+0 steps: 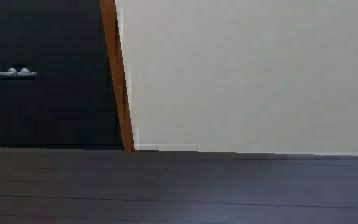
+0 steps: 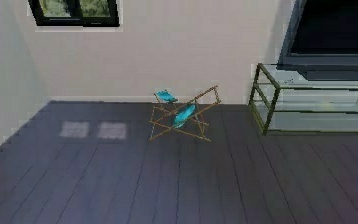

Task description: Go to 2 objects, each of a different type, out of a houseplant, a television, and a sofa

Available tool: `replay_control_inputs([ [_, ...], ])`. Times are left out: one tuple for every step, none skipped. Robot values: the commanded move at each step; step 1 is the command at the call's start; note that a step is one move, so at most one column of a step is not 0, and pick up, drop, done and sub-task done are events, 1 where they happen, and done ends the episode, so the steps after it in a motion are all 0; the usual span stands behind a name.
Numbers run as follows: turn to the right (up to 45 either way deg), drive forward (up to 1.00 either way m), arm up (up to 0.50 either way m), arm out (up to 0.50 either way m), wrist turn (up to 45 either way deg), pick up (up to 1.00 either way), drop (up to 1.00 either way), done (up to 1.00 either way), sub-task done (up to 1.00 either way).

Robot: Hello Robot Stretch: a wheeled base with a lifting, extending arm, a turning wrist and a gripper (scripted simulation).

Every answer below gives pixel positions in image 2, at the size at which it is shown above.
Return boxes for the glass television stand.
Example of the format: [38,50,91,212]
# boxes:
[247,62,358,136]

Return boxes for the blue wooden folding chair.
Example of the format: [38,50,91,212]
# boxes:
[148,84,222,143]

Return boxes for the black framed window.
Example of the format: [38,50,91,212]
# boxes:
[27,0,121,28]

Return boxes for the black television set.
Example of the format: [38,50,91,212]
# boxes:
[276,0,358,82]

